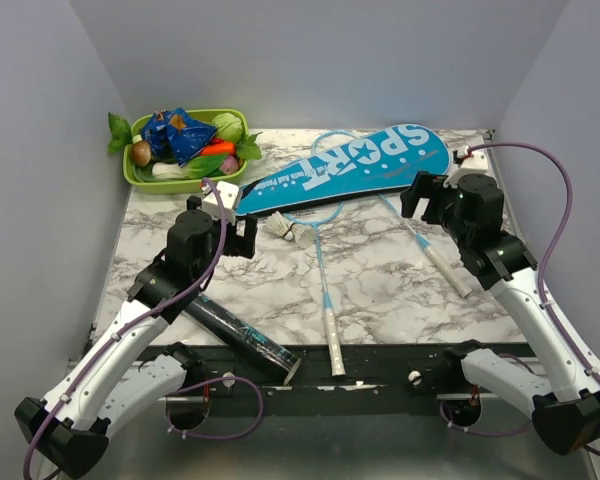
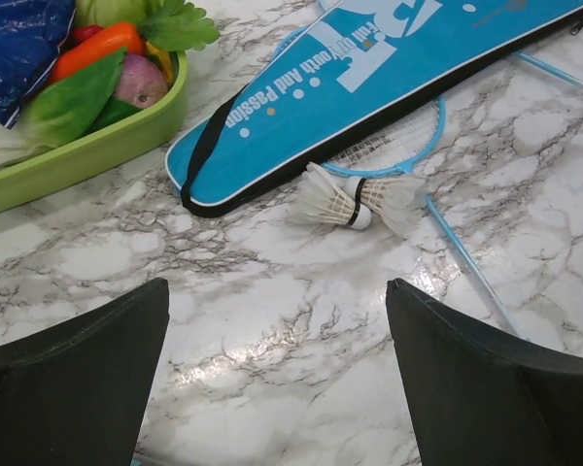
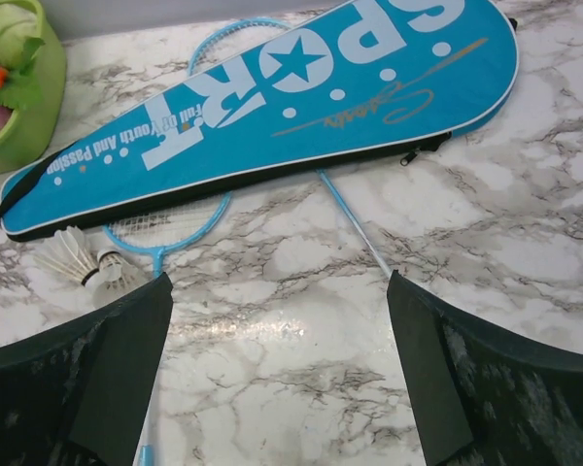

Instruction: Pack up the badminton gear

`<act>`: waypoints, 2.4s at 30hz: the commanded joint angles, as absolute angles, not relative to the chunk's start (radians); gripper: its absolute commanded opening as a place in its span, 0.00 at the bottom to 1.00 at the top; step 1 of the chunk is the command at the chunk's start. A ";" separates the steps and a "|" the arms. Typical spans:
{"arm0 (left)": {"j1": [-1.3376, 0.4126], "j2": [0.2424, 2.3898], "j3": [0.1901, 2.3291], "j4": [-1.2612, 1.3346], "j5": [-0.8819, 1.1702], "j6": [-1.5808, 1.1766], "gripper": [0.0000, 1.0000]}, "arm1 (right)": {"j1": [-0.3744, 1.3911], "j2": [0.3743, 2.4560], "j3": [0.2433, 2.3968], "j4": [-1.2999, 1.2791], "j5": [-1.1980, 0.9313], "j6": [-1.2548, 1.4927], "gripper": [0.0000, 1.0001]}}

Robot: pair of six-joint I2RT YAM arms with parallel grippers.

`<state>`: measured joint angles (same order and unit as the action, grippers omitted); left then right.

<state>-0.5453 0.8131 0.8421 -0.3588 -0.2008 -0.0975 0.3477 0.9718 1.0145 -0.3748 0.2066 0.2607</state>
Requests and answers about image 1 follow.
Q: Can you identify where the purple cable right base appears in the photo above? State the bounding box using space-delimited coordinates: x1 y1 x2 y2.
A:
438 399 534 438

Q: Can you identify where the green cabbage toy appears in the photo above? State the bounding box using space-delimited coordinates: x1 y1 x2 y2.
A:
212 112 244 144

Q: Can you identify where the blue badminton racket rear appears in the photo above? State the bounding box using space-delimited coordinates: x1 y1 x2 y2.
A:
311 130 472 298

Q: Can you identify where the blue racket cover bag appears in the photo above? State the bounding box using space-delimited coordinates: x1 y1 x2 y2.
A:
236 124 452 216

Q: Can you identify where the blue badminton racket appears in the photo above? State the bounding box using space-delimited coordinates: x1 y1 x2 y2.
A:
284 202 346 377
311 130 472 298

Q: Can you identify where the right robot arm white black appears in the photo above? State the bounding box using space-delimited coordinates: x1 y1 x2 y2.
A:
400 171 600 455

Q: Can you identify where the black shuttlecock tube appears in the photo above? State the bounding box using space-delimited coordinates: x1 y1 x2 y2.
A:
184 294 301 385

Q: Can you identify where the blue snack bag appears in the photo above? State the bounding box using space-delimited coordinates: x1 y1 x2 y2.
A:
140 108 217 166

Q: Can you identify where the green leafy vegetable toy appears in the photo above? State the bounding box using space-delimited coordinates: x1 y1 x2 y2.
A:
181 154 228 180

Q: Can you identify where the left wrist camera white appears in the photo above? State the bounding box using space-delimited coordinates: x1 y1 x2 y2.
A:
201 179 242 223

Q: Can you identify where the white shuttlecock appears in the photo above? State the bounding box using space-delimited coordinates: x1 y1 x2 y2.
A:
292 223 317 249
265 211 295 241

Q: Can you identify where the green leaf left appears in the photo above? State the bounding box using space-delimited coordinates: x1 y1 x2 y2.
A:
107 112 132 154

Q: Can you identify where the green leaf right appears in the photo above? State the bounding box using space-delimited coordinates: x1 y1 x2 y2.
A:
235 132 262 161

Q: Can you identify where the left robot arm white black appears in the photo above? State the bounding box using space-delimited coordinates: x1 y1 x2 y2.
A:
14 182 257 479

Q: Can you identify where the orange carrot toy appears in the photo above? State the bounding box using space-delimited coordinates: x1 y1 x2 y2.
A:
199 141 236 156

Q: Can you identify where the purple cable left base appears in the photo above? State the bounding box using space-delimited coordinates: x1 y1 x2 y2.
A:
165 375 265 442

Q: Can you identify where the pink onion toy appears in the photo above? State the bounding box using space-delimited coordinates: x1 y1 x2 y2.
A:
219 155 240 175

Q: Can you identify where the green plastic basket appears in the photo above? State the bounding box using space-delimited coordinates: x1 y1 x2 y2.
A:
122 108 250 195

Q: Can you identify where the blue badminton racket front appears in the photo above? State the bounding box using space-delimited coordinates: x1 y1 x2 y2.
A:
284 202 346 377

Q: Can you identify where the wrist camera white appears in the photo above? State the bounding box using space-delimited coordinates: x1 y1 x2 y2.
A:
443 145 489 188
201 179 242 223

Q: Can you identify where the green leaf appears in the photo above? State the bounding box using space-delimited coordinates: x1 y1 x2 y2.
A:
235 132 262 161
107 112 132 154

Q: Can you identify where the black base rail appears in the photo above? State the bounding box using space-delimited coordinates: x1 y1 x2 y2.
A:
82 342 536 419

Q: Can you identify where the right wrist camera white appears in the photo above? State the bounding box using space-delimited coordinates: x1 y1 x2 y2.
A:
443 145 489 188

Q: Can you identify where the purple cable base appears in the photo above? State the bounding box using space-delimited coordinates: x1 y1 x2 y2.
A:
438 399 534 438
165 375 265 442

